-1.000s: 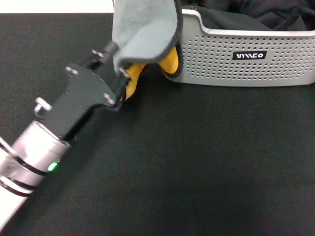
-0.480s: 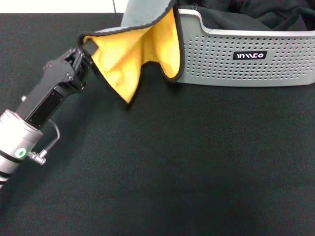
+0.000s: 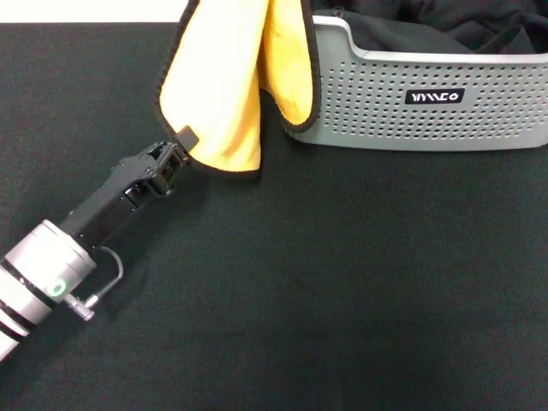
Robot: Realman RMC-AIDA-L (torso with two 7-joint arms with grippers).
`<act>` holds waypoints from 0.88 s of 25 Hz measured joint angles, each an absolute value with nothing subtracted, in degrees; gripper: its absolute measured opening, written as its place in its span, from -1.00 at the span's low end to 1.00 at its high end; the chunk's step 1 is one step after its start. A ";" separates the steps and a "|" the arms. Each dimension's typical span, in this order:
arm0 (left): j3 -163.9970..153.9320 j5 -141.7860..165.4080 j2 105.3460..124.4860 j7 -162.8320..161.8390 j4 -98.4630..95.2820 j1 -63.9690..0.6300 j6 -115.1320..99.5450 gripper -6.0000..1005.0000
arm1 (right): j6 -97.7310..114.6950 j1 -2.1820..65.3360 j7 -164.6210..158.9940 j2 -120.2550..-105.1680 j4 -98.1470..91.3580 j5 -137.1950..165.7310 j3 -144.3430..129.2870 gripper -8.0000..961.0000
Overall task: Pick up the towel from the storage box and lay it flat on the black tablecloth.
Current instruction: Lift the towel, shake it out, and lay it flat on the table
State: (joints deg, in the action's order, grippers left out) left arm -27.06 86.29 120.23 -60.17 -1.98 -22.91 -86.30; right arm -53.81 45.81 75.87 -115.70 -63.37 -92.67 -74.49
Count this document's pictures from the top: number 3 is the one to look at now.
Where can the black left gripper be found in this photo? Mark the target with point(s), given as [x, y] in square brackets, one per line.
[111, 201]

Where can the yellow and grey towel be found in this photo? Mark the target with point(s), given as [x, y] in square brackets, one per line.
[222, 94]

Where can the grey perforated storage box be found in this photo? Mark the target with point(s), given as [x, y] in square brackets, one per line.
[428, 124]

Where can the black cloth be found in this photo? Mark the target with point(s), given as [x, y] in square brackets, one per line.
[428, 27]

